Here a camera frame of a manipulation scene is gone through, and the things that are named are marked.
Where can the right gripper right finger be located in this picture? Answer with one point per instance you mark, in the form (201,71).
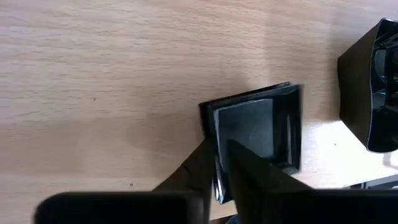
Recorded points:
(248,180)

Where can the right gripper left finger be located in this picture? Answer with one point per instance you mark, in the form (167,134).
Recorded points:
(199,174)

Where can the black square plate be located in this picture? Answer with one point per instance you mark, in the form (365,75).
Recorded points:
(248,124)

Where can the black square-rimmed bowl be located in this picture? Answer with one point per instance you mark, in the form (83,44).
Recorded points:
(354,93)

